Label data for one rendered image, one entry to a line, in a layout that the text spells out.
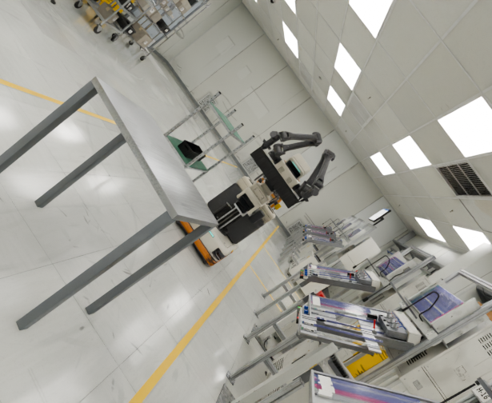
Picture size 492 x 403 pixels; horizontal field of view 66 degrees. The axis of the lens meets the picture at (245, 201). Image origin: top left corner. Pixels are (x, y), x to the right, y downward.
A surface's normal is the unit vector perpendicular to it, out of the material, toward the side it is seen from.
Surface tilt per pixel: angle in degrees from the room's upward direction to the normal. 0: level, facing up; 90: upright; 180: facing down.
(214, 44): 90
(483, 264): 90
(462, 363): 90
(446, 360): 90
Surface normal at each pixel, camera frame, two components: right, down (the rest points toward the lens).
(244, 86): -0.16, 0.03
